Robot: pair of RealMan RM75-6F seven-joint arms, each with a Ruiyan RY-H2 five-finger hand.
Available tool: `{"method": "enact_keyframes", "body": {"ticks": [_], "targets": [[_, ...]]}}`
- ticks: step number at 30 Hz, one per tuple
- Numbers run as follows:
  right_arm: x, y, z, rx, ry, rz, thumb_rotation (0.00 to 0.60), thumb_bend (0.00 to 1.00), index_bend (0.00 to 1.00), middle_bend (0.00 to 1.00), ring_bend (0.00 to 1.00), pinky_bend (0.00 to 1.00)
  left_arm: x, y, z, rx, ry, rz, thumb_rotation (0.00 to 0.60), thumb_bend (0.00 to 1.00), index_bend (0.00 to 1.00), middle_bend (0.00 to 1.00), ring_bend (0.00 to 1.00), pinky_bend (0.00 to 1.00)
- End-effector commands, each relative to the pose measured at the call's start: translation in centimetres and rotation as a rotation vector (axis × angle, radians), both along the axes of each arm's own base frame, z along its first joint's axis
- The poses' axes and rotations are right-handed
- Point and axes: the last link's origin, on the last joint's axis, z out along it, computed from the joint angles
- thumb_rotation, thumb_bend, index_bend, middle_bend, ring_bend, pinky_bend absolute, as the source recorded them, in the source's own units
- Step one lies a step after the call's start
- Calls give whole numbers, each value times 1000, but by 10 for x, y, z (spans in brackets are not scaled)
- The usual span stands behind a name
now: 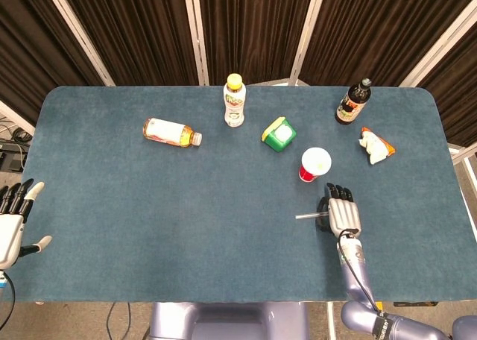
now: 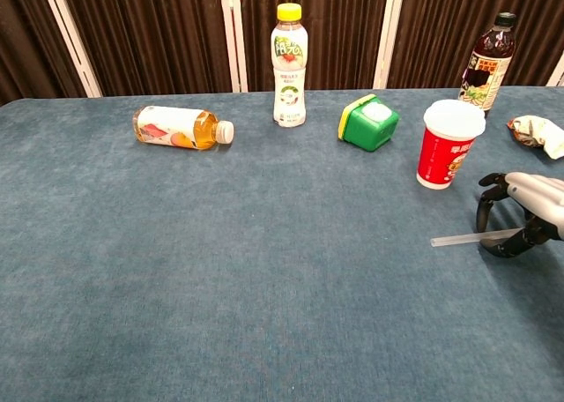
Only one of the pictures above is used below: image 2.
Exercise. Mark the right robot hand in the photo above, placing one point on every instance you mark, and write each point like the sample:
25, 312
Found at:
535, 195

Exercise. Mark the transparent plastic straw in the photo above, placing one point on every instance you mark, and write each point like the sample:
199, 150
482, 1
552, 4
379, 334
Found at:
462, 238

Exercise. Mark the red paper cup white lid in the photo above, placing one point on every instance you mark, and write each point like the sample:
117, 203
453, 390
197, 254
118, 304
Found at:
445, 155

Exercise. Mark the crumpled snack wrapper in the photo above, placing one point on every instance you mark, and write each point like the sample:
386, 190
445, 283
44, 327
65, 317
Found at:
539, 134

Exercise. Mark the dark sauce bottle black cap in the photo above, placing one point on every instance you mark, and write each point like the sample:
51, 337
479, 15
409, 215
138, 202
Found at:
484, 71

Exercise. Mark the green box yellow lid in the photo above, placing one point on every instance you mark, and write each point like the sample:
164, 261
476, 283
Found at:
369, 126

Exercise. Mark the white drink bottle yellow cap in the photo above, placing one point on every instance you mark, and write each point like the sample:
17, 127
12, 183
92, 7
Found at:
288, 76

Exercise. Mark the amber tea bottle white cap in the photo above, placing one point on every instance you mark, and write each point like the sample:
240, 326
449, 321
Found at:
176, 128

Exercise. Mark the dark brown pleated curtain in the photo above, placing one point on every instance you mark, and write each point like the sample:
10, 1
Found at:
154, 36

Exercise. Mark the white screen frame post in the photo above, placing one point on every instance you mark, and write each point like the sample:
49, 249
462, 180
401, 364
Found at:
557, 73
72, 40
388, 36
233, 36

